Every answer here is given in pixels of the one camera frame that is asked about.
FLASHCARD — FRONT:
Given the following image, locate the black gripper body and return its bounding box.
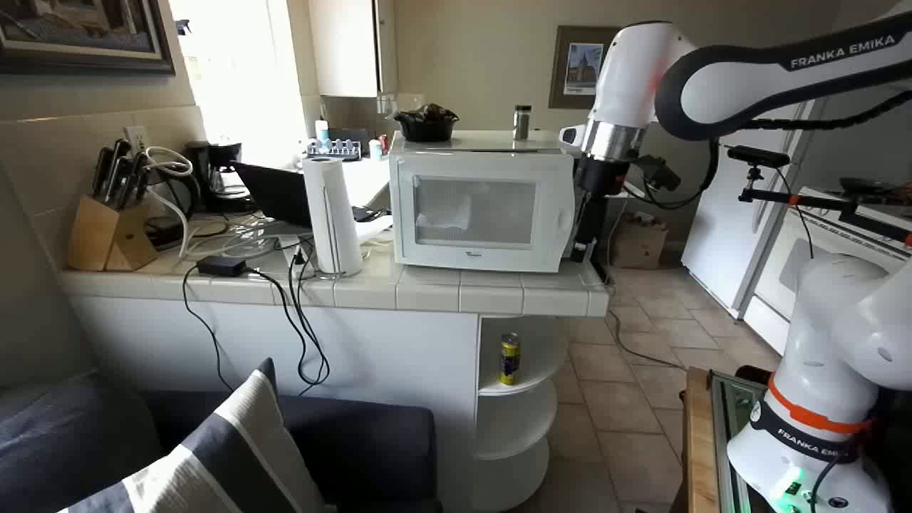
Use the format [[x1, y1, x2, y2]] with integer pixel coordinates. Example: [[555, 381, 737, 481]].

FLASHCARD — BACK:
[[570, 156, 631, 246]]

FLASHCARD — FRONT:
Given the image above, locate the white microwave body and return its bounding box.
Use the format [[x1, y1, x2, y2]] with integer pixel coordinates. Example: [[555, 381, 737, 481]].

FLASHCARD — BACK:
[[389, 127, 577, 276]]

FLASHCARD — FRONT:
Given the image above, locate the white leaning door panel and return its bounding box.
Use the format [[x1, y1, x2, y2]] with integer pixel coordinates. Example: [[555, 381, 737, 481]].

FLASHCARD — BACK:
[[677, 95, 912, 357]]

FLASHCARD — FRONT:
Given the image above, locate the cardboard box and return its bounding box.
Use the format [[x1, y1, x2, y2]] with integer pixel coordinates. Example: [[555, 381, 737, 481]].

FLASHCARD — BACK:
[[609, 211, 673, 273]]

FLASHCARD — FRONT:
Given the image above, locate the steel tumbler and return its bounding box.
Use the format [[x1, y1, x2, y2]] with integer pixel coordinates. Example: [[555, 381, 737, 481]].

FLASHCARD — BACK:
[[509, 102, 535, 145]]

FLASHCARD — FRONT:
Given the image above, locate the yellow black spray can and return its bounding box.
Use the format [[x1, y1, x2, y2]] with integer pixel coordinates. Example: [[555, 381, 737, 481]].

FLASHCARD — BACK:
[[498, 330, 525, 388]]

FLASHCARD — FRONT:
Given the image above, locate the small framed picture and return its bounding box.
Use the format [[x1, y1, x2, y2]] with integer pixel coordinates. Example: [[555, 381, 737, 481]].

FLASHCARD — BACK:
[[546, 22, 622, 112]]

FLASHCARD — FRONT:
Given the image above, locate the white round shelf unit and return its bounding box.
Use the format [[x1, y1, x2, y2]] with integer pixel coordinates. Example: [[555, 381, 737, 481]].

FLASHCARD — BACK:
[[466, 313, 572, 513]]

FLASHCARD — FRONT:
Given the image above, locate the black bowl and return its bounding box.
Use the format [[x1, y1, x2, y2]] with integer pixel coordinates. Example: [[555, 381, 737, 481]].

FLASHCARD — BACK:
[[394, 99, 462, 145]]

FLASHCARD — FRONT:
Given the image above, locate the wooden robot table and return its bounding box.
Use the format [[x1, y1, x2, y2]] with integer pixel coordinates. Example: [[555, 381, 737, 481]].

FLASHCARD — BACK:
[[676, 365, 765, 513]]

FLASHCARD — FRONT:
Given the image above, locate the white tiled kitchen counter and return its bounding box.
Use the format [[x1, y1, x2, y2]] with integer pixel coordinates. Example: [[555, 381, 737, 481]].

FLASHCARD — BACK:
[[56, 207, 612, 513]]

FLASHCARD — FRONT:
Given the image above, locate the white paper towel roll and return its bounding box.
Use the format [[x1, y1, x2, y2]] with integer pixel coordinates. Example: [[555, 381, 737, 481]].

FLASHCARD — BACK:
[[298, 154, 368, 278]]

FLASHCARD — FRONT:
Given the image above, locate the dark blue sofa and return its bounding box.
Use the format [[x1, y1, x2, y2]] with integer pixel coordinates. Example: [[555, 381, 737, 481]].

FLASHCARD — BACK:
[[0, 367, 445, 513]]

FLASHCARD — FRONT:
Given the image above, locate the black laptop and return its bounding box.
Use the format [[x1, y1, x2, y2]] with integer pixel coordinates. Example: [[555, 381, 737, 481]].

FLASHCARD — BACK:
[[230, 159, 317, 231]]

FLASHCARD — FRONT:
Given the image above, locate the black power adapter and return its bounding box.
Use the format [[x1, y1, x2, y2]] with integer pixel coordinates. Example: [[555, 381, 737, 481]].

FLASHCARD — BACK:
[[193, 253, 251, 283]]

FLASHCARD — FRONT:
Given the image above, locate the black coffee maker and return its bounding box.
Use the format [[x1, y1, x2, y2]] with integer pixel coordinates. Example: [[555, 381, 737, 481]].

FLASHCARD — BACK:
[[181, 139, 251, 213]]

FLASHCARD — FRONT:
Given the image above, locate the blue white striped pillow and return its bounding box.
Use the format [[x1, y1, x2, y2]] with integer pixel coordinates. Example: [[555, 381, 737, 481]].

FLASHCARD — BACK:
[[53, 357, 329, 513]]

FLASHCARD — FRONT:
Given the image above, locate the wooden knife block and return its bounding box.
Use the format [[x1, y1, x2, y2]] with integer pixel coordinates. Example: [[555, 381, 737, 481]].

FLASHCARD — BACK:
[[63, 193, 158, 276]]

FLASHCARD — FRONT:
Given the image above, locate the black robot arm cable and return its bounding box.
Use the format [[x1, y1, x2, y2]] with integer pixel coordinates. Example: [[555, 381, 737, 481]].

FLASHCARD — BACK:
[[636, 88, 912, 213]]

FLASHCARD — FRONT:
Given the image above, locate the black floor cable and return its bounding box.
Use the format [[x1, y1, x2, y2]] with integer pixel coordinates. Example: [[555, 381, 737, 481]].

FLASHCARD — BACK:
[[603, 306, 688, 377]]

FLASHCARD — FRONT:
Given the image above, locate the black camera stand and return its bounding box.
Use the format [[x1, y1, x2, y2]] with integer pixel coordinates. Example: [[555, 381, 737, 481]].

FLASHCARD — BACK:
[[723, 143, 912, 250]]

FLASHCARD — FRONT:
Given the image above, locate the black power cable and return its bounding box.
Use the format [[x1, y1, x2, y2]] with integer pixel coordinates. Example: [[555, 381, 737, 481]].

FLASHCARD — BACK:
[[241, 249, 337, 392], [175, 263, 237, 392]]

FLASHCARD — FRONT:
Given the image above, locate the white cable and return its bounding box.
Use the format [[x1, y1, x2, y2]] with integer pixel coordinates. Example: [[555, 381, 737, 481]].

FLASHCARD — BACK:
[[138, 143, 200, 263]]

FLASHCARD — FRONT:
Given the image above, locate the black knife handle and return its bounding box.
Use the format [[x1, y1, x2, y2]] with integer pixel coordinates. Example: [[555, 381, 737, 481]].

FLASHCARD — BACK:
[[91, 139, 126, 207], [117, 150, 153, 211]]

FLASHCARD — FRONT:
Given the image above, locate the large dark picture frame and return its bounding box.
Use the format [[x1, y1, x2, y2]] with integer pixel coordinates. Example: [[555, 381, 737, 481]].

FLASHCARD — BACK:
[[0, 0, 175, 76]]

